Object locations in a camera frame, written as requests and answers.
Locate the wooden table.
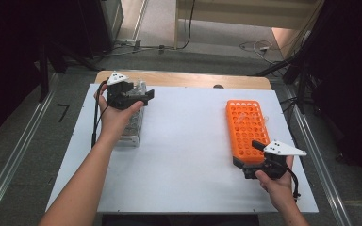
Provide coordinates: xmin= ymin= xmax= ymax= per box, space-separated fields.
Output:
xmin=93 ymin=69 xmax=272 ymax=91

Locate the person's left hand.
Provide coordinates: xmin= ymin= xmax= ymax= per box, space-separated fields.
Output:
xmin=93 ymin=84 xmax=145 ymax=148

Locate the person's right hand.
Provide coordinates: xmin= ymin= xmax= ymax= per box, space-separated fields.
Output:
xmin=254 ymin=155 xmax=297 ymax=212

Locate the black tripod stand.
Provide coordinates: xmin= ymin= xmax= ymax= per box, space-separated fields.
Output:
xmin=253 ymin=46 xmax=315 ymax=114

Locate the black hanging cable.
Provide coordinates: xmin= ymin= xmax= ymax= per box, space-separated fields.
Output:
xmin=177 ymin=0 xmax=197 ymax=51

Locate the grey floor cable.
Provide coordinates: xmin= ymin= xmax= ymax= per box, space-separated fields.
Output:
xmin=100 ymin=37 xmax=177 ymax=59

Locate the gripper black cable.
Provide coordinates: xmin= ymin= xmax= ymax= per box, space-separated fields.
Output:
xmin=282 ymin=166 xmax=302 ymax=202
xmin=90 ymin=80 xmax=109 ymax=149

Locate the metal floor rail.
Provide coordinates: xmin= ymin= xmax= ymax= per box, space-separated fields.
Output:
xmin=281 ymin=82 xmax=354 ymax=226
xmin=0 ymin=73 xmax=60 ymax=226

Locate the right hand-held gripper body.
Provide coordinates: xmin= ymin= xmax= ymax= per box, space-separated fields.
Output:
xmin=241 ymin=139 xmax=308 ymax=181

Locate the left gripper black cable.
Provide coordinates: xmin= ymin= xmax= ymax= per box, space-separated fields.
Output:
xmin=90 ymin=80 xmax=109 ymax=149

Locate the white floor cable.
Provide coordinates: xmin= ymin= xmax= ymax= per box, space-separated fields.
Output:
xmin=239 ymin=40 xmax=276 ymax=64

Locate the white board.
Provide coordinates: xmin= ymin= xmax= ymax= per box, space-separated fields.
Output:
xmin=45 ymin=83 xmax=320 ymax=215

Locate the orange plastic test tube rack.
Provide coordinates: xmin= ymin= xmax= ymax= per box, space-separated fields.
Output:
xmin=225 ymin=99 xmax=272 ymax=166

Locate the dark metal cabinet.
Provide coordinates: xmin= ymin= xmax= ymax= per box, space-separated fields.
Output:
xmin=74 ymin=0 xmax=125 ymax=59

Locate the black metal stand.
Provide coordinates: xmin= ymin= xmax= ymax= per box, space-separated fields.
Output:
xmin=37 ymin=40 xmax=102 ymax=103

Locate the beige shelf unit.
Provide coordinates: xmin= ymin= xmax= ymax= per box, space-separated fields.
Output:
xmin=173 ymin=0 xmax=320 ymax=50

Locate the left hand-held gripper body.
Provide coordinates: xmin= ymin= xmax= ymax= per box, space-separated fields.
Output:
xmin=106 ymin=71 xmax=145 ymax=111

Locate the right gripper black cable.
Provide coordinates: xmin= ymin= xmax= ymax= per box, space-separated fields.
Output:
xmin=282 ymin=166 xmax=302 ymax=202

